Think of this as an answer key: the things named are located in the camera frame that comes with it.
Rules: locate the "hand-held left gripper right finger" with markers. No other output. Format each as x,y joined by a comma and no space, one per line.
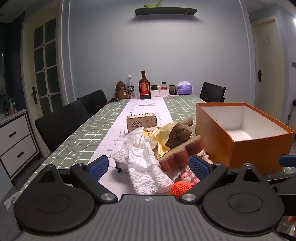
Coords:
198,168

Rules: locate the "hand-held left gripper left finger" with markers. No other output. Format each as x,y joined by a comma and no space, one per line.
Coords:
98,168

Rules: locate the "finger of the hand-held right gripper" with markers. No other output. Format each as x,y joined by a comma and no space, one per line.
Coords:
288,160
286,185

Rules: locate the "orange cardboard box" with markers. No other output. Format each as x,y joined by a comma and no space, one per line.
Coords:
254,153

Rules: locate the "white mesh cloth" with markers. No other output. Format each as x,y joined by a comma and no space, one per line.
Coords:
143,166

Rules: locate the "yellow cloth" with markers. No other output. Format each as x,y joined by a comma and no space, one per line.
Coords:
161,136

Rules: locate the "person's right hand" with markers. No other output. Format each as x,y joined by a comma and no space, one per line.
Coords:
292,219

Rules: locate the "pink crochet piece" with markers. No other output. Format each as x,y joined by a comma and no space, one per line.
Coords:
185,176

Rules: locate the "brown flower-shaped sponge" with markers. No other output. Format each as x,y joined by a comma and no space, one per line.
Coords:
175,160

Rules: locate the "orange crochet ball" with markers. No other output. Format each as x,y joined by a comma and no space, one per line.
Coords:
180,189

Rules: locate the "brown plush towel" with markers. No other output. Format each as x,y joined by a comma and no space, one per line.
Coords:
180,134

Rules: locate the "clear plastic bag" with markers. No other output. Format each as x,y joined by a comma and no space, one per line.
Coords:
134,136

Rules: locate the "wooden radio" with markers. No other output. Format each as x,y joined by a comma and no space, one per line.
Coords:
141,121

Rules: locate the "white printed table runner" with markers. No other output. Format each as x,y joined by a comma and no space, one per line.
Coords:
138,111

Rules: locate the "brown bear-shaped bottle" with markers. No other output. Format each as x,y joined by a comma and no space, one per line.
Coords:
121,91

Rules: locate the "purple tissue pack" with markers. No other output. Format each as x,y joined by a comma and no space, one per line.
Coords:
184,89

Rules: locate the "dark glass jar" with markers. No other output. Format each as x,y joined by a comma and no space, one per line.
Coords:
172,90

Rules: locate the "glass panel door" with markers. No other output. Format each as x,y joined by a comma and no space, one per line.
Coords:
54,97

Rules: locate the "white box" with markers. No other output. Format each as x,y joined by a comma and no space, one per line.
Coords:
159,93

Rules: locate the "white drawer cabinet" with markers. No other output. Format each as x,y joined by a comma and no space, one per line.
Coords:
16,143

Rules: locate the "clear water bottle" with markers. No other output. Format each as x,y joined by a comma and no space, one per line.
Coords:
130,87

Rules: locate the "small bottle red label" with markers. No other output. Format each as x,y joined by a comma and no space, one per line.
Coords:
164,86

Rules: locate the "brown liquor bottle red label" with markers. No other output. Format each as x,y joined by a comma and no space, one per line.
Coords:
144,89

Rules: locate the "dark low jar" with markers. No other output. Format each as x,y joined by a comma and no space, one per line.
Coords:
153,88

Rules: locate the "plain cream door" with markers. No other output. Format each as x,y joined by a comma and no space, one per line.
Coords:
268,69

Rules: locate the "white crumpled paper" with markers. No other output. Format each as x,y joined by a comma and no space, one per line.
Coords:
10,201

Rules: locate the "spray bottle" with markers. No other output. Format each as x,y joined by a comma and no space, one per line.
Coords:
11,107

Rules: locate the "dark small bottle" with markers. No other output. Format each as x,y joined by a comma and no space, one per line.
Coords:
5,109

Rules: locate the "pink door sticker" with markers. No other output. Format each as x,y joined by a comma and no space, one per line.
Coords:
267,40

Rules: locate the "green bird ornament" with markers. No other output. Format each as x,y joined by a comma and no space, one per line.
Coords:
152,4

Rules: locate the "black wall shelf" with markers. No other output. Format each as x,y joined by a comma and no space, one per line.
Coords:
161,11

